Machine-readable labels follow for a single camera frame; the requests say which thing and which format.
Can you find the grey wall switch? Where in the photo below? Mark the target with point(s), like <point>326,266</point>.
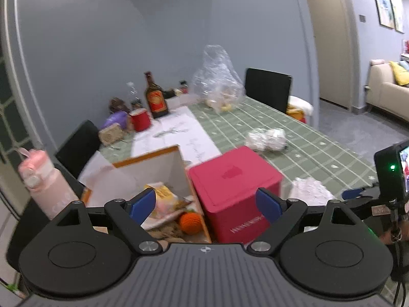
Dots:
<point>362,18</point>

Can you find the white yellow chair cushion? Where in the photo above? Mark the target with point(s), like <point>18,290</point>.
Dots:
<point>298,108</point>

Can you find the framed wall picture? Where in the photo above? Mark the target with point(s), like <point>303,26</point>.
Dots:
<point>397,12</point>
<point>382,3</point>

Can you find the orange crochet ball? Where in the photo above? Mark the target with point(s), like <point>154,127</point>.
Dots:
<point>190,227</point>

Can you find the white table runner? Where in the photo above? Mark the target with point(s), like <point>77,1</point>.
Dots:
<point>185,131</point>

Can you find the brown figurine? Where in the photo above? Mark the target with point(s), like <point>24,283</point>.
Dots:
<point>119,105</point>

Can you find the clear plastic water bottle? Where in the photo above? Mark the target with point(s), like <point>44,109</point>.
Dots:
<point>134,96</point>

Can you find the green checked tablecloth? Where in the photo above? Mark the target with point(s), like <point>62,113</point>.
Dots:
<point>303,153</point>

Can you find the brown liquor bottle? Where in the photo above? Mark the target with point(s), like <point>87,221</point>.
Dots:
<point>155,100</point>

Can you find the yellow snack packet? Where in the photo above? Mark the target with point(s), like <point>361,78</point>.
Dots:
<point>163,193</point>

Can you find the large clear plastic bag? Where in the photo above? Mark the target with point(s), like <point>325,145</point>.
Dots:
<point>217,76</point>

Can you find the red cup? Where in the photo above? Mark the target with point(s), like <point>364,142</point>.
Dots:
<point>140,121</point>

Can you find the crumpled clear plastic wrapper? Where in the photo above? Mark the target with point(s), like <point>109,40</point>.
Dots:
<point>265,139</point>

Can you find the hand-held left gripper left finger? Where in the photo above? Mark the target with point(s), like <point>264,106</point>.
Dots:
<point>143,206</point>

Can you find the purple pouch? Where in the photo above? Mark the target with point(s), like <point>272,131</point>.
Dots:
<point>115,120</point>

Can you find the beige door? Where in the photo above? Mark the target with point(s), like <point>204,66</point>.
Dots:
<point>329,38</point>

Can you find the pink water bottle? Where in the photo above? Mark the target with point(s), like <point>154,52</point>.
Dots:
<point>48,188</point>

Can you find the yellow pillow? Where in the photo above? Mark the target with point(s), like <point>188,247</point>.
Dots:
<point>401,73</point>

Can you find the small beige radio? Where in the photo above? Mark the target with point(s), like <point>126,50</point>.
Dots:
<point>111,135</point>

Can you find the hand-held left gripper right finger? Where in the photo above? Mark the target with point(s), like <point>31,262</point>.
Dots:
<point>269,205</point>

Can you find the orange cardboard box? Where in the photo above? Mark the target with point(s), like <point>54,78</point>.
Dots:
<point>153,169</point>

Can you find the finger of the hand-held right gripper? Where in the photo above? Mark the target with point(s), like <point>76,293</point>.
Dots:
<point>351,194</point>

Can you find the black jar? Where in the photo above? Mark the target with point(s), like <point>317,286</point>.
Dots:
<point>167,93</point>

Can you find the red box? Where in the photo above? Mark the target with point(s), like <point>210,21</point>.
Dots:
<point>233,179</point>

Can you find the beige sofa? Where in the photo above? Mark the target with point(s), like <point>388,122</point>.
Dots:
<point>386,97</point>

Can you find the person's right hand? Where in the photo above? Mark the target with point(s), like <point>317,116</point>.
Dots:
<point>388,237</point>

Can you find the small red label jar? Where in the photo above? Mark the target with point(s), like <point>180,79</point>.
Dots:
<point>183,85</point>

